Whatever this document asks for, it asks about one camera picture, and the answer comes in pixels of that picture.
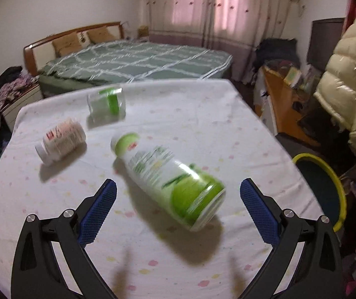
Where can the black television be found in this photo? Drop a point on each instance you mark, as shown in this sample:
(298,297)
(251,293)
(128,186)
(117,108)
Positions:
(325,35)

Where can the pink white curtain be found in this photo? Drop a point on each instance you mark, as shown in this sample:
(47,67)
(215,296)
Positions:
(236,27)

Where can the right brown pillow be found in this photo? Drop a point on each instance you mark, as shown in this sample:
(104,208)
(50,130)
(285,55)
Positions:
(100,35)

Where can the cream puffer jacket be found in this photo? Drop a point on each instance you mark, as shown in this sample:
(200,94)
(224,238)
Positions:
(336,90)

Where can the white pill bottle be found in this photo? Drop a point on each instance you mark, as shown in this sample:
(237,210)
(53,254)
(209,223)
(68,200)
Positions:
(60,141)

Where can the white nightstand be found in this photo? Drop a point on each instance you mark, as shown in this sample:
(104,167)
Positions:
(11,109)

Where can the clear green lidded jar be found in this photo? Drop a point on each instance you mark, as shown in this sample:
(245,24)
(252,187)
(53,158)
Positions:
(107,105)

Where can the clothes pile on nightstand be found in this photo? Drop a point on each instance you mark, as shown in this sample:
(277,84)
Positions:
(12,81)

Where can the woven basket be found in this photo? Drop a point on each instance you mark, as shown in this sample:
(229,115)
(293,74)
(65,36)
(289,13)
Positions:
(143,32)

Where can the wooden headboard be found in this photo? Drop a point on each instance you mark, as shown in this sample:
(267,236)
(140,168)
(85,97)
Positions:
(39,53)

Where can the white dotted table cloth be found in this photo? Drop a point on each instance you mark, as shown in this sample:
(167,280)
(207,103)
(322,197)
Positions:
(141,251)

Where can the brown pillow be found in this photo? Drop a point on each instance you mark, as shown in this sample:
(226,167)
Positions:
(100,35)
(67,44)

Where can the green plaid bed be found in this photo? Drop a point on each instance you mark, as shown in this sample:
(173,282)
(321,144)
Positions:
(120,62)

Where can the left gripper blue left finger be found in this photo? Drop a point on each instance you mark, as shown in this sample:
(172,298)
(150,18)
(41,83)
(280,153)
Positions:
(93,211)

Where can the yellow rimmed trash bin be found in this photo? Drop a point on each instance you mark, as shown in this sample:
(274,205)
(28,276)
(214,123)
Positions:
(326,187)

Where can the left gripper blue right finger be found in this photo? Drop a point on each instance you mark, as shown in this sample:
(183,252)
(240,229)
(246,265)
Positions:
(263,210)

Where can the red dotted quilted jacket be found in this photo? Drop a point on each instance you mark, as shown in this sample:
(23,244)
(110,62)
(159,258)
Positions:
(350,15)

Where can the left brown pillow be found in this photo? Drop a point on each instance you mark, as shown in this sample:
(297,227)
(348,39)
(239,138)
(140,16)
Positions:
(67,44)

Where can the wooden low cabinet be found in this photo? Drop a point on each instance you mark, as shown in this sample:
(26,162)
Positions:
(286,118)

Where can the green white drink bottle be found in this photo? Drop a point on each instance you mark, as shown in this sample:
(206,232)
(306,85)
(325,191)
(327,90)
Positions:
(189,194)

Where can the dark clothes pile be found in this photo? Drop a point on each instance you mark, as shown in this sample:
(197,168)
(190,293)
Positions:
(279,55)

